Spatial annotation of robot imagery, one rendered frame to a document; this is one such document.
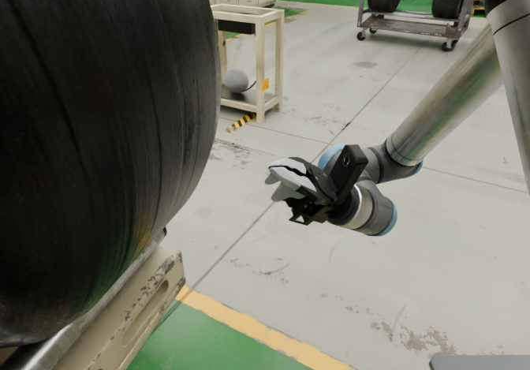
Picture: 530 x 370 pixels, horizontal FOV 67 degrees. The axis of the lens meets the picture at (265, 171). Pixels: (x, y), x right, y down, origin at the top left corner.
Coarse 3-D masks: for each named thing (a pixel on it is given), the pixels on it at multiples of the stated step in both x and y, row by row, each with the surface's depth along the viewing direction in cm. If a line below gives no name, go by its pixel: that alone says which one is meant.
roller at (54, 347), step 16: (160, 240) 64; (144, 256) 61; (128, 272) 57; (112, 288) 54; (96, 304) 52; (80, 320) 50; (64, 336) 47; (16, 352) 45; (32, 352) 45; (48, 352) 45; (64, 352) 47; (0, 368) 43; (16, 368) 43; (32, 368) 44; (48, 368) 45
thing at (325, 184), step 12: (312, 168) 70; (312, 180) 68; (324, 180) 70; (324, 192) 66; (336, 192) 70; (288, 204) 71; (300, 204) 68; (312, 204) 70; (324, 204) 69; (336, 204) 74; (348, 204) 74; (312, 216) 71; (324, 216) 76; (336, 216) 75
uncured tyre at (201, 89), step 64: (0, 0) 21; (64, 0) 24; (128, 0) 29; (192, 0) 37; (0, 64) 22; (64, 64) 24; (128, 64) 29; (192, 64) 37; (0, 128) 23; (64, 128) 25; (128, 128) 29; (192, 128) 39; (0, 192) 25; (64, 192) 27; (128, 192) 31; (192, 192) 51; (0, 256) 27; (64, 256) 30; (128, 256) 37; (0, 320) 33; (64, 320) 36
